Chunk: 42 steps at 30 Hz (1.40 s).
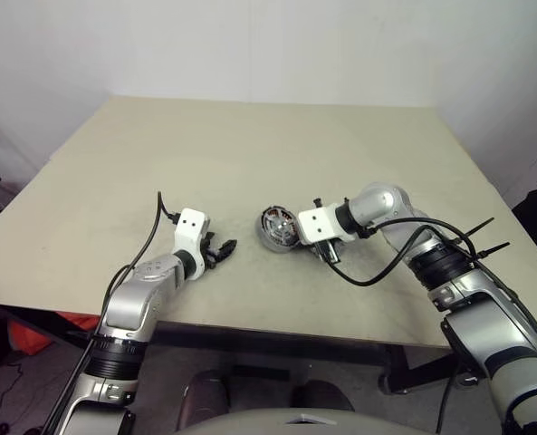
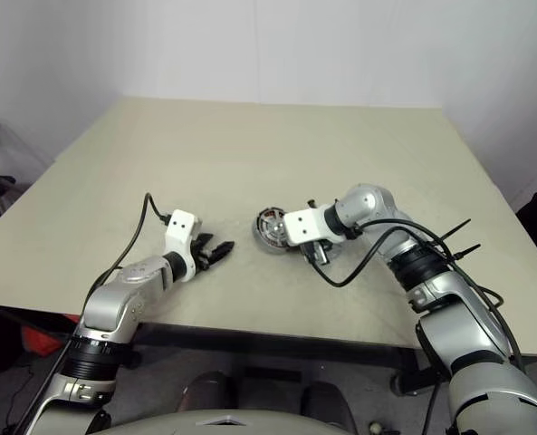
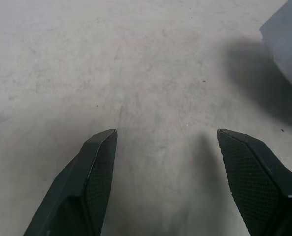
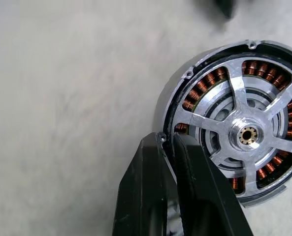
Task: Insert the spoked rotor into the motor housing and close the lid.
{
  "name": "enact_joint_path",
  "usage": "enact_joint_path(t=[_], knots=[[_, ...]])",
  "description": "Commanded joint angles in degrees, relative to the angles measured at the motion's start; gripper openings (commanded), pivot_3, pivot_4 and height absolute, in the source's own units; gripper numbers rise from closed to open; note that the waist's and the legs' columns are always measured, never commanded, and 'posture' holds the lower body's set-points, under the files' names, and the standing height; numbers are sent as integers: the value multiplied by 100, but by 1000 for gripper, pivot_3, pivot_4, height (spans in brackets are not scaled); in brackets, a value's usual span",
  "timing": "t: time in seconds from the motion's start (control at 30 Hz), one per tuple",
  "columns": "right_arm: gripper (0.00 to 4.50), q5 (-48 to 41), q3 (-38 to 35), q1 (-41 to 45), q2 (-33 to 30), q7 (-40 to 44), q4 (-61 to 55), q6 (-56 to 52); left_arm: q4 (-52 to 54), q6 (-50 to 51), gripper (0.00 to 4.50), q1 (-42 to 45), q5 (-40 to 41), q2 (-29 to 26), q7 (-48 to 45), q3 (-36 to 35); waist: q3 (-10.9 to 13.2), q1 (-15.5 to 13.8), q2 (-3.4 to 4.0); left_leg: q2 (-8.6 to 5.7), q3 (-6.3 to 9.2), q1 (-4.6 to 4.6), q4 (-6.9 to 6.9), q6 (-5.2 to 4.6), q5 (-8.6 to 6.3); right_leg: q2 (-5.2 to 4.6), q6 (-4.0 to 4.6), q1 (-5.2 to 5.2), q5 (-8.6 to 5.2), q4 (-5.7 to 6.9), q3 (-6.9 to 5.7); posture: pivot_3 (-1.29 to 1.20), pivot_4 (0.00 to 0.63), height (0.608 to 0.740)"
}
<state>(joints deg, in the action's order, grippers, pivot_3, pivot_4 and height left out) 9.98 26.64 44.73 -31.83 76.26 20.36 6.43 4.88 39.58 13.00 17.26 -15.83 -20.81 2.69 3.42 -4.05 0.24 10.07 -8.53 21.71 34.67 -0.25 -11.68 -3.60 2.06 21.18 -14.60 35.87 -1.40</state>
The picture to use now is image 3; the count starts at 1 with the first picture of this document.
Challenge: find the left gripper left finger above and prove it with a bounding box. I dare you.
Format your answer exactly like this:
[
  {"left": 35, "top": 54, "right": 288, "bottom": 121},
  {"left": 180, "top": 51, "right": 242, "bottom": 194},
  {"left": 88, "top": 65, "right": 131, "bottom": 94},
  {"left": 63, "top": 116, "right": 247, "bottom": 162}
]
[{"left": 24, "top": 129, "right": 118, "bottom": 236}]

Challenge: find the grey box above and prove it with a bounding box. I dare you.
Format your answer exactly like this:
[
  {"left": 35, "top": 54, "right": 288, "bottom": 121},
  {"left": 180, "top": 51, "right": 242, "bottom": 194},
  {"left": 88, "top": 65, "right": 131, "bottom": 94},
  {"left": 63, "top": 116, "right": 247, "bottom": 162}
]
[{"left": 259, "top": 0, "right": 292, "bottom": 97}]

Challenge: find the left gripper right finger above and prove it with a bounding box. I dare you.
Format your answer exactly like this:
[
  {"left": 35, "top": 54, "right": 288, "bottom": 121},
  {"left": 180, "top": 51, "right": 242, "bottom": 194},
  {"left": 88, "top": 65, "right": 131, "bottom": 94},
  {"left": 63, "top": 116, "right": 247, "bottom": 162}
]
[{"left": 216, "top": 128, "right": 292, "bottom": 236}]

